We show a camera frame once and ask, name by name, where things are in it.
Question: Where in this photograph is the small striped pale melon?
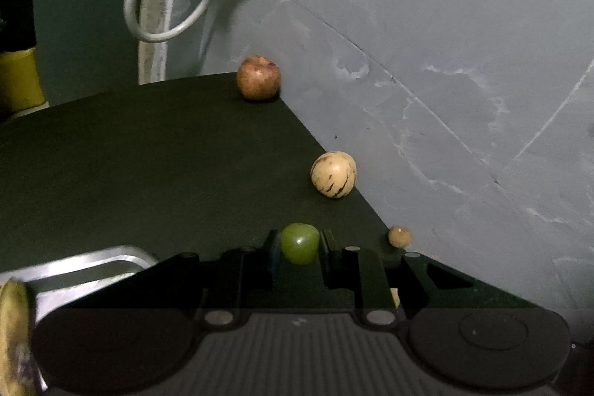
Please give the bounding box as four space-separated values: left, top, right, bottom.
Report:
310 151 358 199

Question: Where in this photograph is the metal tray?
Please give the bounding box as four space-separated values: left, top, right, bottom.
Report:
0 245 161 323

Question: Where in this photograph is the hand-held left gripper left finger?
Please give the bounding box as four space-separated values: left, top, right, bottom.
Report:
116 229 284 327

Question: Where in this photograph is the spotted yellow banana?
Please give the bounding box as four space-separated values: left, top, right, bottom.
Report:
0 279 39 396

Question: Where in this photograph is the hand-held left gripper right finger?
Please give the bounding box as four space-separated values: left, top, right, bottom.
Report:
319 229 476 327

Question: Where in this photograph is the red-brown apple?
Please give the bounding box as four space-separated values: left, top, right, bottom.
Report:
236 55 282 102

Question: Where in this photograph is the small tan round fruit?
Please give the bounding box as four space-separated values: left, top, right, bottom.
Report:
388 226 412 248

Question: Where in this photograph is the yellow bucket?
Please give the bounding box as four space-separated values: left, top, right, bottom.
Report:
0 47 46 111

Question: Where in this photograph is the green grape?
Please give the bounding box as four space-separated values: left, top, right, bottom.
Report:
280 223 321 265

